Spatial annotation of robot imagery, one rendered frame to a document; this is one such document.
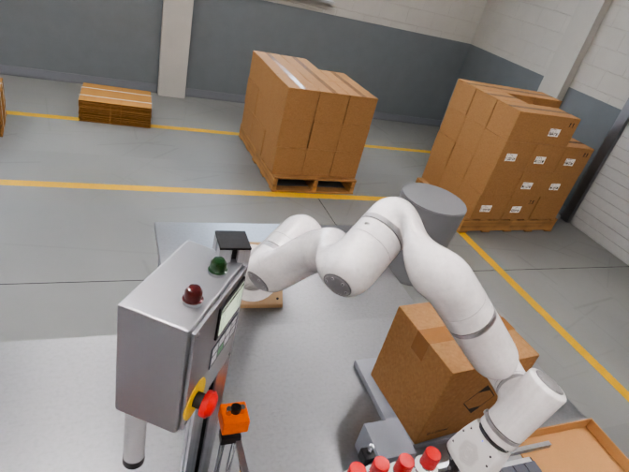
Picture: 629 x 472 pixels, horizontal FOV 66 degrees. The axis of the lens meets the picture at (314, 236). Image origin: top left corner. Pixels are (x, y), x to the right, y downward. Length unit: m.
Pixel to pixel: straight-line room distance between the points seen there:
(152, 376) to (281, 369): 0.82
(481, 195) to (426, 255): 3.60
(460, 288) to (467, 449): 0.43
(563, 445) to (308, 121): 3.11
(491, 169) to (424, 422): 3.24
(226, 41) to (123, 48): 1.14
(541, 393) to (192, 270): 0.70
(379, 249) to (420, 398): 0.54
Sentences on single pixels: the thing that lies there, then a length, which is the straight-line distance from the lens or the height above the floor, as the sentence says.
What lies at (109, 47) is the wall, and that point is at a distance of 5.99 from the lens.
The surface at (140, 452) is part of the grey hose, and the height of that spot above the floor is 1.11.
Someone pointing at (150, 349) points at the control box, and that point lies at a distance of 0.63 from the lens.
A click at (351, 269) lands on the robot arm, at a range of 0.86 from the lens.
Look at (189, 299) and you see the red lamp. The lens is 0.60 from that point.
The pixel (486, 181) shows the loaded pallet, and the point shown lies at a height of 0.52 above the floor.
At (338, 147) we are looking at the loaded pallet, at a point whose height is 0.43.
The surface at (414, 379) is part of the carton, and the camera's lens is 1.32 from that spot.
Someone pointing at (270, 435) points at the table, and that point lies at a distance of 1.31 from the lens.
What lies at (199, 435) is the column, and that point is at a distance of 0.97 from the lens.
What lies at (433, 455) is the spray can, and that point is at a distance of 1.08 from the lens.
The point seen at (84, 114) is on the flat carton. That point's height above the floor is 0.06.
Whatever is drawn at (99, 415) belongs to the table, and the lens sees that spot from 1.32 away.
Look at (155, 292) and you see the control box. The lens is 0.63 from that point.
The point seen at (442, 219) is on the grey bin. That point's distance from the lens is 3.20.
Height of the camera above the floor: 1.88
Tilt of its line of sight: 30 degrees down
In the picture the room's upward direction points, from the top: 15 degrees clockwise
